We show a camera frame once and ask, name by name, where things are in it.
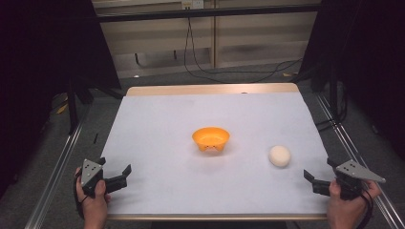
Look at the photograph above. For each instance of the white table mat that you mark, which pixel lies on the white table mat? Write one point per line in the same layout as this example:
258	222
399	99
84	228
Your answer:
191	184

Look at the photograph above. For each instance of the person's right hand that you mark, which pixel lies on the person's right hand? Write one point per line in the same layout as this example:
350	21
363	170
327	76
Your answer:
345	210

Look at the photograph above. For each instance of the yellow floor tape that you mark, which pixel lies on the yellow floor tape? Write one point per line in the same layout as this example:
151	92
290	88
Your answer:
287	74
62	108

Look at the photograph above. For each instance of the person's left hand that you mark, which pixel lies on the person's left hand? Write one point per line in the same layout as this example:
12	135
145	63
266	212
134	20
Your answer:
94	208

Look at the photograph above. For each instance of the aluminium floor rail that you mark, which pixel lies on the aluminium floor rail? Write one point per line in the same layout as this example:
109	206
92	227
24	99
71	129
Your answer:
349	142
53	188

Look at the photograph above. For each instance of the orange plastic bowl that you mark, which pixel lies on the orange plastic bowl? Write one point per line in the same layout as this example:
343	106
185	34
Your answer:
210	138

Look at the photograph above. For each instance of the white round bun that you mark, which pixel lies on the white round bun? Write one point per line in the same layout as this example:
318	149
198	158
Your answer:
279	156

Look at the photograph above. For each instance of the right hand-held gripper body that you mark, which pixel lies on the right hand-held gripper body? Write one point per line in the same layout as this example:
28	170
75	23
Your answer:
350	179

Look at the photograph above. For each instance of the black horizontal bar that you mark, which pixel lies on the black horizontal bar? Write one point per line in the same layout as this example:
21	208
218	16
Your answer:
207	13

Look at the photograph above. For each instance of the white wall outlet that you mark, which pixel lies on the white wall outlet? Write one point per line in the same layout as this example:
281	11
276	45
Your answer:
192	4

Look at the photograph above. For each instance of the black metal stand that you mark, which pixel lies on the black metal stand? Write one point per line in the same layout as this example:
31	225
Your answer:
72	108
333	95

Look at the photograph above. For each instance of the wooden table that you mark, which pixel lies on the wooden table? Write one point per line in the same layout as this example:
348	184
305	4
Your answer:
210	88

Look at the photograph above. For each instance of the black curtain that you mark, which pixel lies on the black curtain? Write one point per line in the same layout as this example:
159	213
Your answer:
369	63
38	63

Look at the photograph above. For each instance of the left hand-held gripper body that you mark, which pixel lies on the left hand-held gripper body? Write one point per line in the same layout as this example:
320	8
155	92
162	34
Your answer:
90	170

